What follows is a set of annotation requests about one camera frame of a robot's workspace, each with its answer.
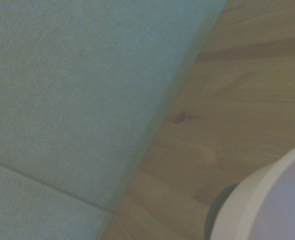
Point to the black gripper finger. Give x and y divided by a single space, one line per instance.
216 207

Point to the pink plastic bowl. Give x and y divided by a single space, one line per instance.
267 200

